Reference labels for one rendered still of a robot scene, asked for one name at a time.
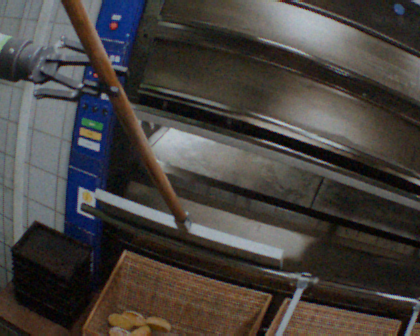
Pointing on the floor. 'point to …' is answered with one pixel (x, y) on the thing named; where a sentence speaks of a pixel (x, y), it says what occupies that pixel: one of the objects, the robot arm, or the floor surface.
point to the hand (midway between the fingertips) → (106, 78)
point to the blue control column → (106, 134)
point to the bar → (258, 268)
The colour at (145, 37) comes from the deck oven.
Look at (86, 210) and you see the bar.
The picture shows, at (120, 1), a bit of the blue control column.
